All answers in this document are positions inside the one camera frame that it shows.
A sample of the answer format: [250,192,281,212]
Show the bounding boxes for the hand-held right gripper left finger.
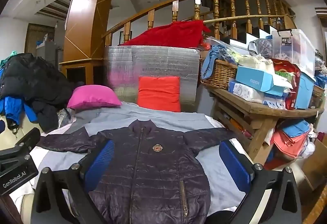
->
[31,139,116,224]

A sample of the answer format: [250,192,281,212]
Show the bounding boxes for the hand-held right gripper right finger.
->
[219,140,303,224]

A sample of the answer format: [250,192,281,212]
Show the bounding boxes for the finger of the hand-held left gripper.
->
[14,127,41,155]

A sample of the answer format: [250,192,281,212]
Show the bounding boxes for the dark purple quilted jacket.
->
[38,119,237,224]

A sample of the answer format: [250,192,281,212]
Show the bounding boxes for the blue jacket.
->
[0,96,39,127]

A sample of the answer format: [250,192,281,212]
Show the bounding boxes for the clear plastic bag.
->
[57,108,74,125]

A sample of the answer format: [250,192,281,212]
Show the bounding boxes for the folded coral and blue cloths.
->
[271,129,311,160]

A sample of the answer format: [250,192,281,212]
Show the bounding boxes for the black down jacket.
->
[0,53,77,132]

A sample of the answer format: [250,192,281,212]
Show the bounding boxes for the wooden table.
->
[204,85,325,166]

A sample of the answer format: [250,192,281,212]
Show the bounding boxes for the pink pillow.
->
[67,85,122,110]

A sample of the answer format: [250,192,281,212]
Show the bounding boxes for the blue folded cloth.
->
[281,119,311,138]

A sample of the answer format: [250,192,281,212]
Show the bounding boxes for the blue white packet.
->
[263,97,287,109]

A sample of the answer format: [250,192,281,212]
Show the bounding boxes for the white patterned tissue pack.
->
[228,80,265,104]

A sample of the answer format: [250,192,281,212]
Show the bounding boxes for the grey blanket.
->
[38,101,253,214]

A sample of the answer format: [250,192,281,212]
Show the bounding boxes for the brown cardboard box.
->
[301,137,327,191]

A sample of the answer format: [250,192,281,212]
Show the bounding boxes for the grey cabinet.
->
[36,41,63,66]

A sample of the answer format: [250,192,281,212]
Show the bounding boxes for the light blue cardboard box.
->
[235,66,287,97]

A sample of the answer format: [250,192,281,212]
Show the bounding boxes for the red-orange cushion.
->
[137,76,181,112]

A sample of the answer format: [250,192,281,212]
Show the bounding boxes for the large wicker basket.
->
[199,58,239,90]

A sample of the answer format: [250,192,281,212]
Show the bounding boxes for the wooden lattice door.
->
[25,23,55,56]

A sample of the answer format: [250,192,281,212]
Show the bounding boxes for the cream cloth bundle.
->
[237,55,275,74]

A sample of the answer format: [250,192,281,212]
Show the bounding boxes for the red gift box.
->
[271,58,301,111]

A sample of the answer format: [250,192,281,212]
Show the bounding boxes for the small wicker basket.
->
[313,85,326,98]

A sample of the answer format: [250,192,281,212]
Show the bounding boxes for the silver foil insulation panel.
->
[104,45,201,112]

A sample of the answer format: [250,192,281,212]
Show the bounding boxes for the plastic bag of dark cloth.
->
[248,38,273,58]

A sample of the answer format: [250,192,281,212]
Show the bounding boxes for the wooden pillar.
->
[59,0,125,85]

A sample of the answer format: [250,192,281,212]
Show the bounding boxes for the clear plastic storage box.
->
[271,28,317,81]

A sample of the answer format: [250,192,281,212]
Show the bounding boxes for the staircase steps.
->
[222,22,284,48]

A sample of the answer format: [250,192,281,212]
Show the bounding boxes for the red blanket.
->
[120,20,211,49]

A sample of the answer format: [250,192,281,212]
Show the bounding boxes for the wooden stair railing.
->
[102,0,298,47]

